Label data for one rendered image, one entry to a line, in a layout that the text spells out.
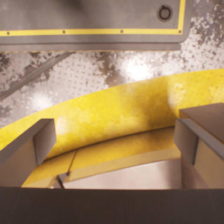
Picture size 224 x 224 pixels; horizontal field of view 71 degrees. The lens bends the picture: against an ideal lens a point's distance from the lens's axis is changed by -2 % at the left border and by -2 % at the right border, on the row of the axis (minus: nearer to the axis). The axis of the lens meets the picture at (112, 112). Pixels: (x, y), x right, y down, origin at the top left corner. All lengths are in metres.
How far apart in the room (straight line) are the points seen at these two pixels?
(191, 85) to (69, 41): 0.63
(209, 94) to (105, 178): 0.66
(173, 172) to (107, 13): 0.57
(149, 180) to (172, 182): 0.09
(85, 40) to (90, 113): 0.46
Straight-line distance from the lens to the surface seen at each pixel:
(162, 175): 0.66
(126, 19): 0.50
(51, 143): 0.16
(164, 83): 0.85
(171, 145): 0.76
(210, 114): 0.50
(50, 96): 0.88
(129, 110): 0.84
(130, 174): 0.64
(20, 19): 0.56
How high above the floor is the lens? 0.80
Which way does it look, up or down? 72 degrees down
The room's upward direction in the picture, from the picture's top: 177 degrees counter-clockwise
